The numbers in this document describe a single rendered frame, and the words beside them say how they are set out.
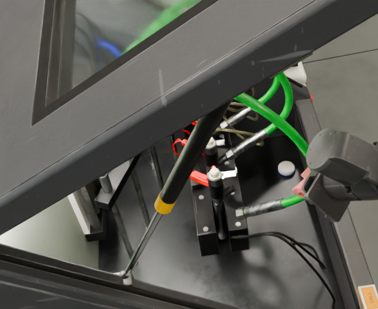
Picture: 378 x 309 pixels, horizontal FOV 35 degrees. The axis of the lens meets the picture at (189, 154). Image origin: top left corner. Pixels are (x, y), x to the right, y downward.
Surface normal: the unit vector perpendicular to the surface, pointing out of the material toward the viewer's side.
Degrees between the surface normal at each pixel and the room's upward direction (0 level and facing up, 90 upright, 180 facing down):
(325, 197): 46
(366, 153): 40
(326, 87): 0
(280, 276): 0
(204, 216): 0
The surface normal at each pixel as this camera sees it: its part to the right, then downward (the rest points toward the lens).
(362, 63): -0.11, -0.65
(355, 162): 0.35, -0.18
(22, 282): 0.10, 0.75
